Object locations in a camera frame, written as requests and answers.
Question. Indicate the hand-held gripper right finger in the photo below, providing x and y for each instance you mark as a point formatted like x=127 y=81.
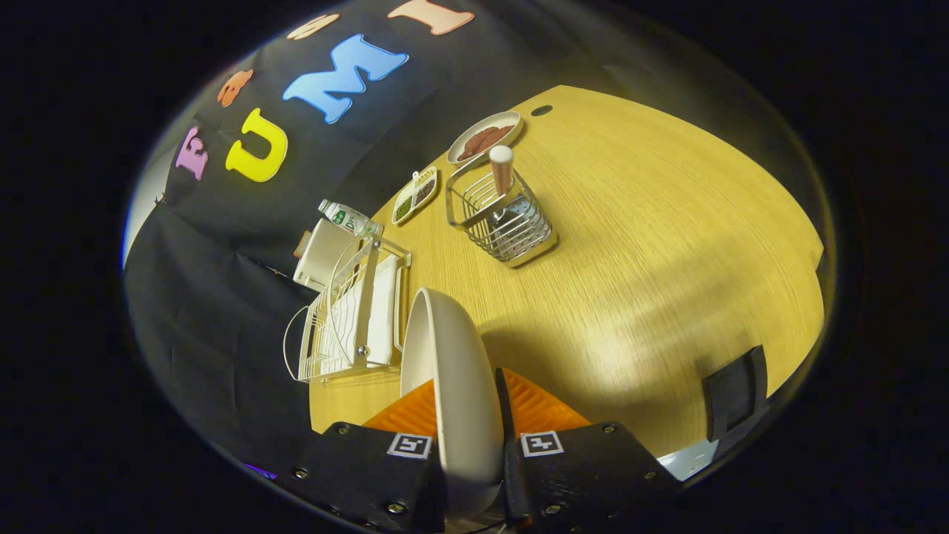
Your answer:
x=503 y=415

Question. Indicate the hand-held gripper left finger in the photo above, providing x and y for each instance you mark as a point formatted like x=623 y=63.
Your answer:
x=356 y=475

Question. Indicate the cream plate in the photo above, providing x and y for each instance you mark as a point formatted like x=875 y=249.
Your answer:
x=460 y=386

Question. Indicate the grey plate with meat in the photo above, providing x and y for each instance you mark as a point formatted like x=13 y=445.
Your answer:
x=489 y=123

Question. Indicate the white toaster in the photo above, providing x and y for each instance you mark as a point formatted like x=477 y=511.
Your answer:
x=322 y=256

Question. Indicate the black square object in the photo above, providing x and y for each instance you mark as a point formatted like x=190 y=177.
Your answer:
x=734 y=393

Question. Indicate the brown bread slice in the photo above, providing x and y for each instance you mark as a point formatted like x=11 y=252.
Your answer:
x=302 y=243

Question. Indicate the white divided condiment tray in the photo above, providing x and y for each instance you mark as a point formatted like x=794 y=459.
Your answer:
x=422 y=191

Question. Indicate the clear plastic bottle green label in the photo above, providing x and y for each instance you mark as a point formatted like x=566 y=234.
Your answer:
x=352 y=219

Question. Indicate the brown meat piece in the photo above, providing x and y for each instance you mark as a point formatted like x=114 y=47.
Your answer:
x=473 y=148
x=497 y=136

